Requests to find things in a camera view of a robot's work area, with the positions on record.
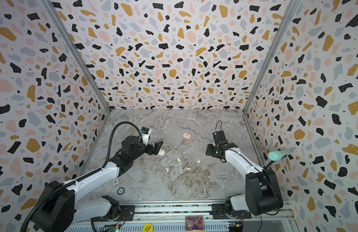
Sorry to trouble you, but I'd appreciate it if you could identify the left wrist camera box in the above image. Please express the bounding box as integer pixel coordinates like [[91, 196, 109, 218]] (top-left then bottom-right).
[[141, 127, 152, 145]]

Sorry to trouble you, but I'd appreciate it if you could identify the yellow round sticker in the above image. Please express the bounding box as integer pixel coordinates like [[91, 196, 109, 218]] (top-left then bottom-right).
[[142, 223, 154, 232]]

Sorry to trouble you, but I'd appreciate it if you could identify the pink square card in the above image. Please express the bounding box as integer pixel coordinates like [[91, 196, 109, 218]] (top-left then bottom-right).
[[185, 216, 205, 232]]

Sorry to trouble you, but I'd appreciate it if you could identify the pink earbud case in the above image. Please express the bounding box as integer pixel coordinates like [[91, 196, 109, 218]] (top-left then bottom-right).
[[183, 132, 192, 140]]

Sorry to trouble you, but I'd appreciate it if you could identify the mint green microphone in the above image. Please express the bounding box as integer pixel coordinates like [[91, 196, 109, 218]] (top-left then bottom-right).
[[264, 150, 290, 169]]

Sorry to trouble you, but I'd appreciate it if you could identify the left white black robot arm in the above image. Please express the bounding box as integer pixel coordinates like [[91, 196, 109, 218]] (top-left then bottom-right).
[[21, 135, 165, 232]]

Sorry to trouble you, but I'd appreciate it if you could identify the white earbud case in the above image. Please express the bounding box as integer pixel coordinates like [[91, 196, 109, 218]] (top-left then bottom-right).
[[158, 149, 165, 156]]

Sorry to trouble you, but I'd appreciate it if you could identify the white poker chip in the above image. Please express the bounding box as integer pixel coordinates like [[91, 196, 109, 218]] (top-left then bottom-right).
[[112, 178, 120, 186]]

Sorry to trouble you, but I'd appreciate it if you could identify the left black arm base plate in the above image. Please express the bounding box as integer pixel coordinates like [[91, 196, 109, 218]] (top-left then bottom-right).
[[94, 205, 136, 223]]

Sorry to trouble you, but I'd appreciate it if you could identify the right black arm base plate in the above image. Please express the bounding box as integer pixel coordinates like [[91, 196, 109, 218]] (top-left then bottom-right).
[[210, 202, 251, 220]]

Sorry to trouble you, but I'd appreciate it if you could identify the teal ring poker chip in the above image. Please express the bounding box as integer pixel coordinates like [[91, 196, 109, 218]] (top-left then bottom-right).
[[117, 187, 125, 195]]

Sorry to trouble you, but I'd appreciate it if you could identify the black corrugated cable conduit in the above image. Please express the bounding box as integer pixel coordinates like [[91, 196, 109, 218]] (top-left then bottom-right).
[[19, 121, 143, 232]]

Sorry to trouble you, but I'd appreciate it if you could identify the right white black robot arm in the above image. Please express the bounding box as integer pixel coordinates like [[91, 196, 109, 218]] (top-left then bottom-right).
[[206, 130, 283, 218]]

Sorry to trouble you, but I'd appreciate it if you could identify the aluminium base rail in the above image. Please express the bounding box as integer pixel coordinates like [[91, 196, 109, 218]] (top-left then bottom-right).
[[73, 200, 299, 232]]

